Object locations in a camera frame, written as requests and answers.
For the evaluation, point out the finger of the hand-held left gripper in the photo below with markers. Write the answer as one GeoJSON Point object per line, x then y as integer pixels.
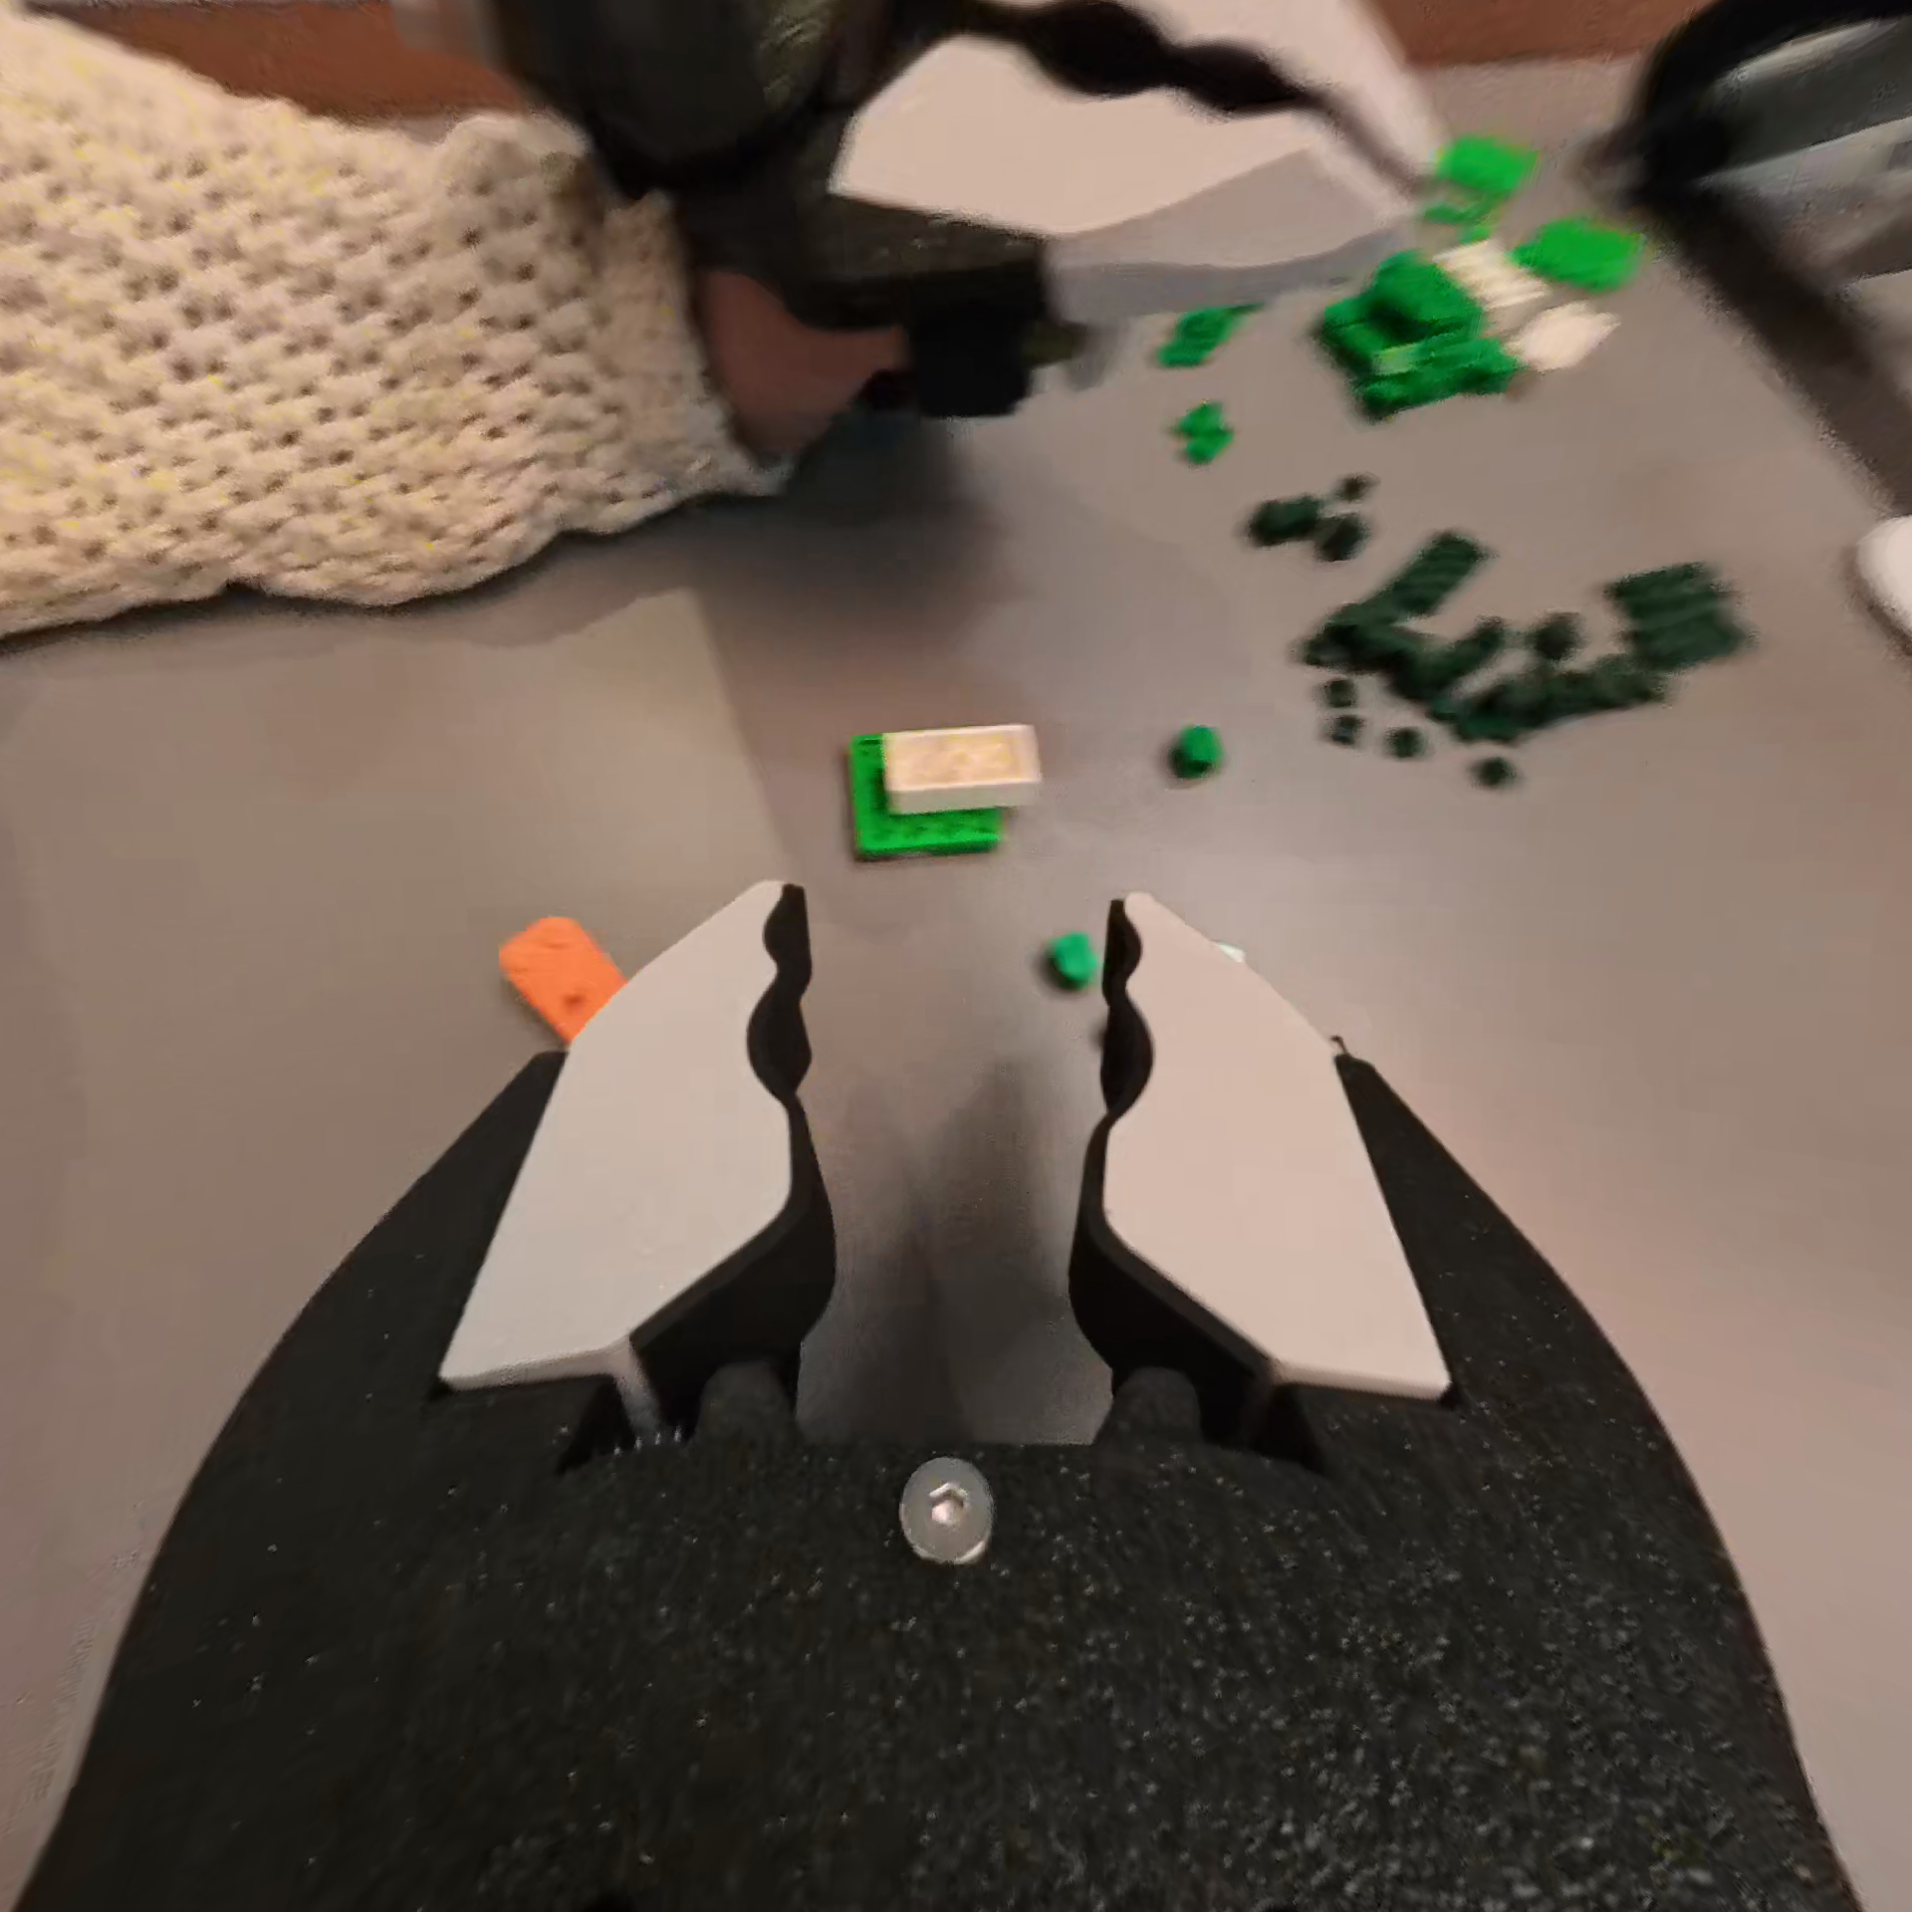
{"type": "Point", "coordinates": [1137, 195]}
{"type": "Point", "coordinates": [1314, 44]}

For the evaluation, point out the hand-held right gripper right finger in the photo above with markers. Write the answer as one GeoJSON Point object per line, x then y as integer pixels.
{"type": "Point", "coordinates": [1255, 1180]}

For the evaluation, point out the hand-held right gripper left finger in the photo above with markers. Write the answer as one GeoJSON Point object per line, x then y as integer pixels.
{"type": "Point", "coordinates": [642, 1167]}

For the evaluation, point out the short white lego brick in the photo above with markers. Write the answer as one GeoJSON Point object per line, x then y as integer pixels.
{"type": "Point", "coordinates": [1569, 339]}

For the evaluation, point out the person's left forearm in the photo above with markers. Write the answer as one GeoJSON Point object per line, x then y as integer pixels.
{"type": "Point", "coordinates": [300, 374]}

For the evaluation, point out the small bright green lego piece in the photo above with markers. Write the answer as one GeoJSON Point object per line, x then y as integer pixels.
{"type": "Point", "coordinates": [1071, 961]}

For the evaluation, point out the small green lego cube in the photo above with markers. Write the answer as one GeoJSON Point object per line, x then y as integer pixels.
{"type": "Point", "coordinates": [1197, 753]}

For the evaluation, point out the dark green lego plate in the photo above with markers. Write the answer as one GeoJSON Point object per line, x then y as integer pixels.
{"type": "Point", "coordinates": [1681, 614]}

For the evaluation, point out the person's left hand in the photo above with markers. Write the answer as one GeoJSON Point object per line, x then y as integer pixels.
{"type": "Point", "coordinates": [793, 381]}

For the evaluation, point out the orange brick separator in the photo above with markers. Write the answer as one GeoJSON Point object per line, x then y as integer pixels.
{"type": "Point", "coordinates": [561, 980]}

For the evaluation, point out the pile of bright green bricks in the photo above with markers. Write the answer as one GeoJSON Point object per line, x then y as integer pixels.
{"type": "Point", "coordinates": [1406, 339]}

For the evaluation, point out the pile of dark green bricks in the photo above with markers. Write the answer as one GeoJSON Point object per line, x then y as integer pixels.
{"type": "Point", "coordinates": [1442, 576]}

